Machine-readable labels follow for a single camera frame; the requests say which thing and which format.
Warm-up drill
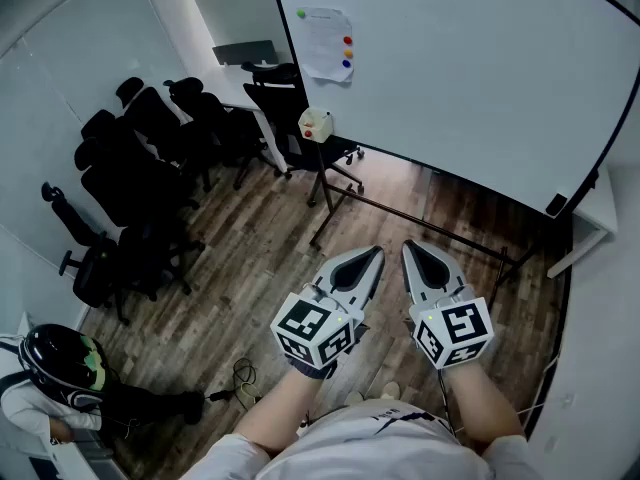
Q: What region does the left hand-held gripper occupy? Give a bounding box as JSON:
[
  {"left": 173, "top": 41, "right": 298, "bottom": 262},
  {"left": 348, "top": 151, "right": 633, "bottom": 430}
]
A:
[{"left": 269, "top": 245, "right": 386, "bottom": 372}]

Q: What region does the white side table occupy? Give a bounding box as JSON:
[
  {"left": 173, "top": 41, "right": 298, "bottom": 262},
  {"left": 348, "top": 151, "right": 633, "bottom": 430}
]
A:
[{"left": 546, "top": 166, "right": 620, "bottom": 280}]

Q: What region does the person's right forearm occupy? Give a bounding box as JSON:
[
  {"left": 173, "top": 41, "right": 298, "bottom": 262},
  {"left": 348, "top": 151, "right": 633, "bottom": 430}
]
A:
[{"left": 442, "top": 359, "right": 527, "bottom": 453}]

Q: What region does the person's white shirt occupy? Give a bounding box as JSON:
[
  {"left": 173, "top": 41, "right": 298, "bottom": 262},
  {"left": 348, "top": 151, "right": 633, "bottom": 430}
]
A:
[{"left": 178, "top": 399, "right": 545, "bottom": 480}]

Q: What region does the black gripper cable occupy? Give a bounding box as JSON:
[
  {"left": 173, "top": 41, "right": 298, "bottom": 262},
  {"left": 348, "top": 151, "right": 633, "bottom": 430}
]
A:
[{"left": 436, "top": 367, "right": 459, "bottom": 438}]

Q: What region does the black metal whiteboard stand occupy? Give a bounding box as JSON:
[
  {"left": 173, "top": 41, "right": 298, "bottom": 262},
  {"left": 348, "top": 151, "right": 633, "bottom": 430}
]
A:
[{"left": 305, "top": 140, "right": 544, "bottom": 312}]

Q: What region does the person's left forearm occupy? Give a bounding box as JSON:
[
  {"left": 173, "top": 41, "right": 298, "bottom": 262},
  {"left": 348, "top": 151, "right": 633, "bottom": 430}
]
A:
[{"left": 232, "top": 366, "right": 327, "bottom": 458}]

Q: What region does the grey monitor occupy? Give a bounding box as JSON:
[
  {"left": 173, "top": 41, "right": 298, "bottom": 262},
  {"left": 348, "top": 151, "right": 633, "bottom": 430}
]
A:
[{"left": 211, "top": 39, "right": 279, "bottom": 67}]

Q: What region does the white desk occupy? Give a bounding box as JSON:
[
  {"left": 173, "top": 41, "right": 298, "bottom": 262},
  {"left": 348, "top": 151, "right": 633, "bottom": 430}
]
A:
[{"left": 198, "top": 61, "right": 301, "bottom": 175}]

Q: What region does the beige plastic holder box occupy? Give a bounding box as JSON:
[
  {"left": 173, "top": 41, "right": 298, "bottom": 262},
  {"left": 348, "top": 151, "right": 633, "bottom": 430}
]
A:
[{"left": 297, "top": 106, "right": 335, "bottom": 145}]

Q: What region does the white printed paper sheet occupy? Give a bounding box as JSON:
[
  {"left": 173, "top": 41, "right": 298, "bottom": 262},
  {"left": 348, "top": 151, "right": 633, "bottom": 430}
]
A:
[{"left": 296, "top": 7, "right": 355, "bottom": 84}]

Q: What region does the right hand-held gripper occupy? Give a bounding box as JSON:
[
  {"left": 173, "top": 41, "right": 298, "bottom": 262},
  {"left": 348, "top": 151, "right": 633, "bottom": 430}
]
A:
[{"left": 400, "top": 239, "right": 496, "bottom": 371}]

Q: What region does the black floor cable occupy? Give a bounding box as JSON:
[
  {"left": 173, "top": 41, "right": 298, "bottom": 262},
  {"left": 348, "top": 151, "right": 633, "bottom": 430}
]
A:
[{"left": 205, "top": 356, "right": 265, "bottom": 413}]

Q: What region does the large white whiteboard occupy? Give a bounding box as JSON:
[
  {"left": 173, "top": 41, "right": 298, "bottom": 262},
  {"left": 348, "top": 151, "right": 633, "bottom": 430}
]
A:
[{"left": 267, "top": 0, "right": 640, "bottom": 219}]

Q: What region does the black office chair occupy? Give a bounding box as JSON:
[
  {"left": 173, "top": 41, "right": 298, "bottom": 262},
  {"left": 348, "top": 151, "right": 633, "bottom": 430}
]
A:
[
  {"left": 115, "top": 76, "right": 214, "bottom": 193},
  {"left": 73, "top": 109, "right": 202, "bottom": 232},
  {"left": 240, "top": 60, "right": 366, "bottom": 180},
  {"left": 162, "top": 76, "right": 269, "bottom": 191},
  {"left": 40, "top": 181, "right": 207, "bottom": 327}
]

